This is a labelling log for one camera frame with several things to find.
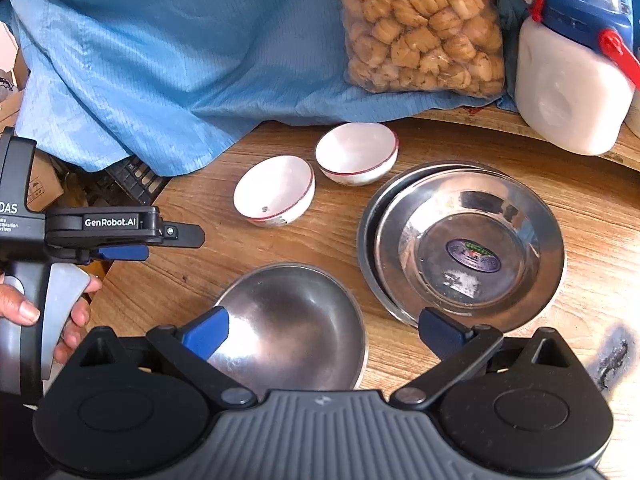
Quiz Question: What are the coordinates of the steel bowl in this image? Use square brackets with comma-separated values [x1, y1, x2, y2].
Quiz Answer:
[207, 263, 369, 391]

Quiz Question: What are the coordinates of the white bowl with red rim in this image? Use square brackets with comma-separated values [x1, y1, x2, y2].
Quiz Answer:
[233, 155, 317, 228]
[315, 122, 400, 187]

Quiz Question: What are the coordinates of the black plastic crate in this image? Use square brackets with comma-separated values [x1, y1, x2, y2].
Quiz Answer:
[97, 155, 171, 206]

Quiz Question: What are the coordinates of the open cardboard box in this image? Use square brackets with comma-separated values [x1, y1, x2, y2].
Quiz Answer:
[0, 72, 66, 213]

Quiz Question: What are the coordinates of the clear bag of biscuits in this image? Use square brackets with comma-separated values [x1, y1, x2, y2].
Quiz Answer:
[332, 0, 507, 100]

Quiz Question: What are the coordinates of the large steel plate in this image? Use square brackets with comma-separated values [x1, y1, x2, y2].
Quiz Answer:
[356, 161, 511, 328]

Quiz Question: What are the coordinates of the steel plate with sticker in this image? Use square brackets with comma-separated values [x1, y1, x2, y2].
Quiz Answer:
[374, 169, 566, 333]

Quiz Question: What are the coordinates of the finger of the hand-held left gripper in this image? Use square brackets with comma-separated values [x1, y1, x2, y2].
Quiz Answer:
[161, 224, 205, 248]
[97, 245, 150, 262]

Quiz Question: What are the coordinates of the white jug with blue lid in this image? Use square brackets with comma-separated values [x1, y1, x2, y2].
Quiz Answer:
[515, 0, 640, 156]

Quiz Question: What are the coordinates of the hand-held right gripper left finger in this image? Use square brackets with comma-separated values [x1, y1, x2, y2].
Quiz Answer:
[75, 306, 258, 408]

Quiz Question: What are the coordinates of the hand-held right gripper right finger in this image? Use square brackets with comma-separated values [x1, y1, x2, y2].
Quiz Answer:
[389, 307, 573, 409]

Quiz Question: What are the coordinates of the wooden shelf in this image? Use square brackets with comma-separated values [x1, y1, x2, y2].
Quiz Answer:
[415, 105, 640, 171]

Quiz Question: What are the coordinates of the blue cloth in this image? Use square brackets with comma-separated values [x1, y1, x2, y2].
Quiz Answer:
[0, 0, 516, 173]

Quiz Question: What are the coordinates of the person's left hand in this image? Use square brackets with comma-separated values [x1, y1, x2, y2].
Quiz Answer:
[0, 277, 103, 365]

